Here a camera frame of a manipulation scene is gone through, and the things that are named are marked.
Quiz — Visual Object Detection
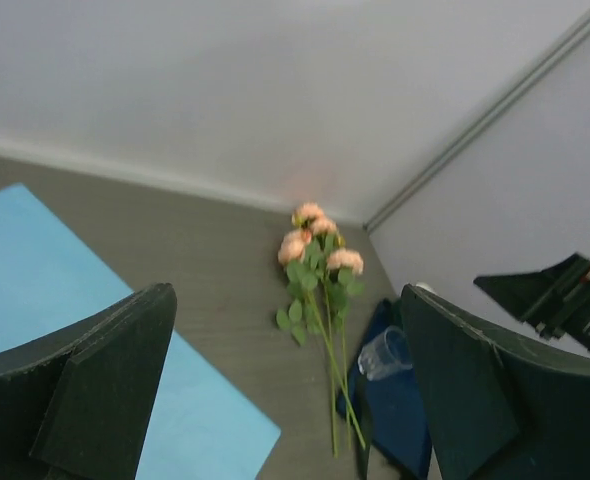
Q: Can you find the peach fake rose stem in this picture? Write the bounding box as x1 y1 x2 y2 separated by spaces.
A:
276 228 339 458
274 202 367 448
322 248 365 457

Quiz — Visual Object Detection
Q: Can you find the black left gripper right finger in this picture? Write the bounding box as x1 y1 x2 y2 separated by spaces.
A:
400 285 590 479

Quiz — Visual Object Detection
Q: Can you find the large blue wrapping paper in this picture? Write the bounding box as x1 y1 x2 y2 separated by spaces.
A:
0 184 281 479

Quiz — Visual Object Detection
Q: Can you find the clear plastic cup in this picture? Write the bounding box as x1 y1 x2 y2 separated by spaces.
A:
357 326 413 381

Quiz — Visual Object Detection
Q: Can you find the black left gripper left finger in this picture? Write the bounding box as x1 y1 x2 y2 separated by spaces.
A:
0 283 177 479

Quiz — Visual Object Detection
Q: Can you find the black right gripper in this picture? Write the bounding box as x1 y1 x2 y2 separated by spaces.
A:
473 253 590 352

